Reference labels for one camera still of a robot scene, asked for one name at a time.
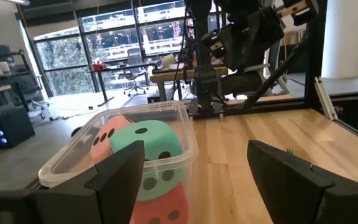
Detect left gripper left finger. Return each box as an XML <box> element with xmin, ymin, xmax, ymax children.
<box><xmin>0</xmin><ymin>139</ymin><xmax>145</xmax><ymax>224</ymax></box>

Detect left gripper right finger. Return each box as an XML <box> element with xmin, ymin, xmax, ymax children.
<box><xmin>247</xmin><ymin>139</ymin><xmax>358</xmax><ymax>224</ymax></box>

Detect pink foam die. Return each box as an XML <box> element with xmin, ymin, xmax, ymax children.
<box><xmin>90</xmin><ymin>114</ymin><xmax>134</xmax><ymax>165</ymax></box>

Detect red foam die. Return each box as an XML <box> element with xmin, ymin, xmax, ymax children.
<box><xmin>130</xmin><ymin>182</ymin><xmax>190</xmax><ymax>224</ymax></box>

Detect teal foam die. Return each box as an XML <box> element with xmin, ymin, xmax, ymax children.
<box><xmin>109</xmin><ymin>120</ymin><xmax>186</xmax><ymax>202</ymax></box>

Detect clear plastic bin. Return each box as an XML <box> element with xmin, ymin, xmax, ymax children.
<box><xmin>38</xmin><ymin>100</ymin><xmax>200</xmax><ymax>224</ymax></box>

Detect silver aluminium bar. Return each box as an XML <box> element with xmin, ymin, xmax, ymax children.
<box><xmin>314</xmin><ymin>77</ymin><xmax>339</xmax><ymax>121</ymax></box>

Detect grey office chair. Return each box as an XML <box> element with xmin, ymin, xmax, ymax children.
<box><xmin>121</xmin><ymin>48</ymin><xmax>150</xmax><ymax>96</ymax></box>

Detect black office desk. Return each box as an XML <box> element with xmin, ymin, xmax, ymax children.
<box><xmin>87</xmin><ymin>62</ymin><xmax>158</xmax><ymax>107</ymax></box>

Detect black PC tower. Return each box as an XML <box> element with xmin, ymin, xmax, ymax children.
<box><xmin>0</xmin><ymin>107</ymin><xmax>36</xmax><ymax>149</ymax></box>

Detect wooden work table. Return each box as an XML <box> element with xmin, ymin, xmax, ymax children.
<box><xmin>149</xmin><ymin>63</ymin><xmax>229</xmax><ymax>102</ymax></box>

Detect dark office chair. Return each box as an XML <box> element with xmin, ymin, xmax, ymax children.
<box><xmin>11</xmin><ymin>81</ymin><xmax>53</xmax><ymax>121</ymax></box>

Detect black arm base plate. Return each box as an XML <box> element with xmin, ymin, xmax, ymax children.
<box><xmin>188</xmin><ymin>99</ymin><xmax>227</xmax><ymax>119</ymax></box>

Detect black table frame rails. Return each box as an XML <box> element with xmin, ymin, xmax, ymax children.
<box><xmin>224</xmin><ymin>0</ymin><xmax>358</xmax><ymax>153</ymax></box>

